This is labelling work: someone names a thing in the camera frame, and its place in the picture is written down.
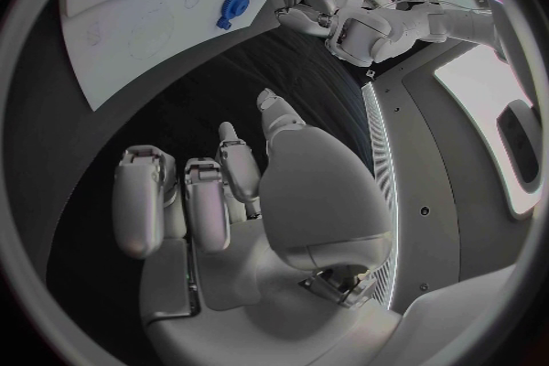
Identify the white task board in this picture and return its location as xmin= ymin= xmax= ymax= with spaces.
xmin=58 ymin=0 xmax=328 ymax=113

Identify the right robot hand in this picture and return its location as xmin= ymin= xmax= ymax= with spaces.
xmin=111 ymin=87 xmax=402 ymax=366

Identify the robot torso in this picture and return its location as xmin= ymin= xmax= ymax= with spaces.
xmin=360 ymin=0 xmax=548 ymax=317

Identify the blue gear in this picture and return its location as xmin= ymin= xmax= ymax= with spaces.
xmin=221 ymin=0 xmax=252 ymax=17

